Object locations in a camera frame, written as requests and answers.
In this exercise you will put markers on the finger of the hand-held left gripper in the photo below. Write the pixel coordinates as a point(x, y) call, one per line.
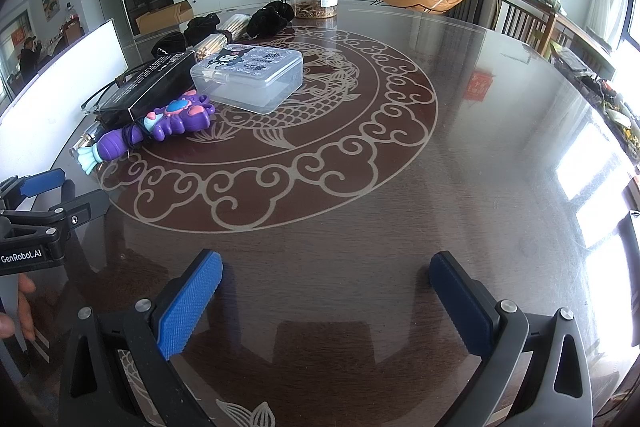
point(42, 183)
point(75, 208)

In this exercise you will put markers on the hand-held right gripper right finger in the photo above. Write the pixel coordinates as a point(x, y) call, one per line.
point(460, 302)

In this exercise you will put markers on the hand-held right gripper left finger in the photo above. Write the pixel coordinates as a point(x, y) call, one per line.
point(190, 302)

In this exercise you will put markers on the black-framed eyeglasses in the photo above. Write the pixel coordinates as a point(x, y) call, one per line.
point(94, 100)

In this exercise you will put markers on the purple cartoon toy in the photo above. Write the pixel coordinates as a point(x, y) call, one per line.
point(175, 122)

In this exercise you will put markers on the bag of bamboo skewers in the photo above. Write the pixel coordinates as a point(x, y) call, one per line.
point(237, 24)
point(212, 47)

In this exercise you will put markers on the person's left hand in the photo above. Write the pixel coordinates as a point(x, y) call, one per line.
point(25, 289)

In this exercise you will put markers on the silver cylindrical object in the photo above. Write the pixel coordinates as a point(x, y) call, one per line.
point(87, 140)

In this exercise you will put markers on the long black box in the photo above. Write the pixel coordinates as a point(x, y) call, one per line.
point(145, 87)

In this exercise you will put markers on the black fuzzy hair clip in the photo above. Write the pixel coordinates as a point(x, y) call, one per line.
point(270, 19)
point(201, 27)
point(169, 43)

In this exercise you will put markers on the brown cardboard box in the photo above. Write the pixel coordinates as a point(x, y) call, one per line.
point(165, 17)

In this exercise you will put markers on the clear plastic box cartoon label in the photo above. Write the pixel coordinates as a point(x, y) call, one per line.
point(247, 79)

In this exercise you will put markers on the cluttered wooden side table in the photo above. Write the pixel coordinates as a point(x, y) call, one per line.
point(595, 62)

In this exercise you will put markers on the dark wooden chair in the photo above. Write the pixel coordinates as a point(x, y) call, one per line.
point(520, 19)

